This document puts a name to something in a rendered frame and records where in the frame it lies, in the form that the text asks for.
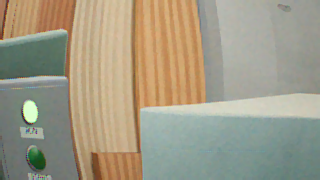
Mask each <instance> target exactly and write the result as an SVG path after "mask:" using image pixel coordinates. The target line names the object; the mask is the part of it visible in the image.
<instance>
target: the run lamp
mask: <svg viewBox="0 0 320 180"><path fill-rule="evenodd" d="M22 114H23V117H24V119H25V121H26V122H27V123H29V124H34V123H35V122H36V121H37V120H36V119H37V118H38V108H37V106H36V103H35V102H34V101H33V100H31V99H27V100H25V102H24V103H23V107H22Z"/></svg>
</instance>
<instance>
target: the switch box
mask: <svg viewBox="0 0 320 180"><path fill-rule="evenodd" d="M27 99H31V100H33V101H34V102H35V103H36V106H37V108H38V118H37V119H36V120H37V121H36V122H35V123H34V124H29V123H27V122H26V121H25V119H24V117H23V114H22V107H23V103H24V102H25V100H27ZM20 127H31V128H32V127H35V128H43V135H44V139H41V138H40V139H38V138H35V139H34V138H26V137H24V138H23V137H21V134H20ZM30 145H35V146H37V147H38V148H40V149H41V150H42V152H43V154H44V155H45V158H46V167H45V169H44V170H43V171H41V172H40V171H39V172H38V171H36V170H34V169H32V167H31V166H30V165H29V163H28V161H27V156H26V152H27V149H28V147H29V146H30ZM28 173H32V174H33V173H34V174H42V175H50V176H51V179H52V180H79V177H78V172H77V169H76V164H75V158H74V152H73V145H72V137H71V128H70V116H69V108H68V79H67V78H66V77H64V76H63V77H56V76H49V77H47V76H36V77H30V78H18V79H4V80H0V180H29V176H28Z"/></svg>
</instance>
